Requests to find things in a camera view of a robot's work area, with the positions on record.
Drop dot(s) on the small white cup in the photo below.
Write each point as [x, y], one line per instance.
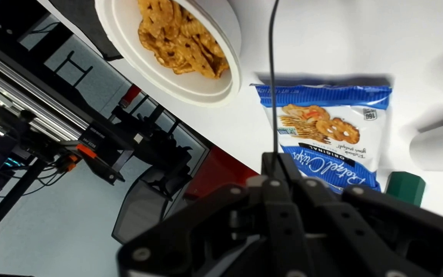
[431, 151]

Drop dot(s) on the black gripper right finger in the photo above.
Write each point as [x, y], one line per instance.
[365, 231]

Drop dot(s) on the green block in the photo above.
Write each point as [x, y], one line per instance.
[405, 186]

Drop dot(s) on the blue pretzel crisps bag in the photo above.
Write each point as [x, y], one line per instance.
[330, 113]

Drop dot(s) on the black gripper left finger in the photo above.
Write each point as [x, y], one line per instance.
[222, 231]

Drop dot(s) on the brown pretzel crisps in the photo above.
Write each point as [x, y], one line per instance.
[180, 40]

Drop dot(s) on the white bowl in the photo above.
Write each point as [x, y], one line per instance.
[191, 90]

